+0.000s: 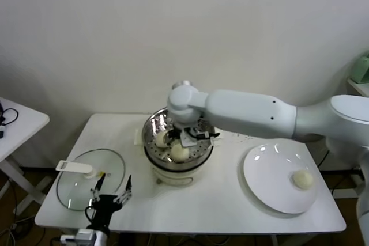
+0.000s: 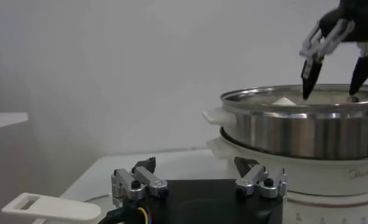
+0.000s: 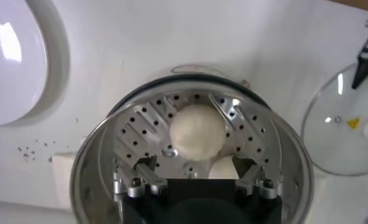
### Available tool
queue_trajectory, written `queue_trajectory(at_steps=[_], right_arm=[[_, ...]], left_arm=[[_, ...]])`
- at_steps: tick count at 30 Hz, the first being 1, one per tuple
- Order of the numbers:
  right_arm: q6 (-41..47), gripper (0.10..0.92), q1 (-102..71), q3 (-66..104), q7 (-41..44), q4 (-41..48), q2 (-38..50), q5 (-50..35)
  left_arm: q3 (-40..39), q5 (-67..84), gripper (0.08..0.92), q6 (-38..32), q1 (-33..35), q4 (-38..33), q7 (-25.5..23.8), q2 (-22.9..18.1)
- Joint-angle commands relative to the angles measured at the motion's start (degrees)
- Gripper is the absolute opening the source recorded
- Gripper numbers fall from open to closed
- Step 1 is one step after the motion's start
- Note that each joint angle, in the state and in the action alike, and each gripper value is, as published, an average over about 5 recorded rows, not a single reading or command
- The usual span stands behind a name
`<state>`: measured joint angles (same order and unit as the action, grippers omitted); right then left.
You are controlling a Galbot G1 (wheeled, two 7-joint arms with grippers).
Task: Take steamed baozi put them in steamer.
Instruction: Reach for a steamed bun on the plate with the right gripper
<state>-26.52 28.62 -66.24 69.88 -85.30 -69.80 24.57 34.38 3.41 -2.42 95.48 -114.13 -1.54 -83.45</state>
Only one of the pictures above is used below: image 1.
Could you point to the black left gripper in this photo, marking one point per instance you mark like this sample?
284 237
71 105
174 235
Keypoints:
106 204

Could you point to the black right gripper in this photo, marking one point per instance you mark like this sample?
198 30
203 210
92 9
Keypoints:
190 136

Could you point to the white steamed baozi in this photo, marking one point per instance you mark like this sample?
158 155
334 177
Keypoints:
301 180
179 153
160 140

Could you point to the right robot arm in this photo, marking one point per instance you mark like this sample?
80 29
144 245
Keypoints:
245 113

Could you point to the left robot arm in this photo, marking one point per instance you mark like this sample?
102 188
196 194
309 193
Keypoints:
92 237

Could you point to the stainless steel steamer basket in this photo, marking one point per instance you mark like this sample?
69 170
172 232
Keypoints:
199 151

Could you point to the white electric pot base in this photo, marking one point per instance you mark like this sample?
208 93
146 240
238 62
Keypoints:
173 177

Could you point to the white round plate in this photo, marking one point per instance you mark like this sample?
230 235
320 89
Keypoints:
259 171

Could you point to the white side table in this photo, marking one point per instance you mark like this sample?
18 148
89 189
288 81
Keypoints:
26 125

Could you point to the white shelf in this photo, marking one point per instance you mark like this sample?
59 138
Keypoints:
360 86

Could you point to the pale green appliance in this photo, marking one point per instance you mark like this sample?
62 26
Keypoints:
362 68

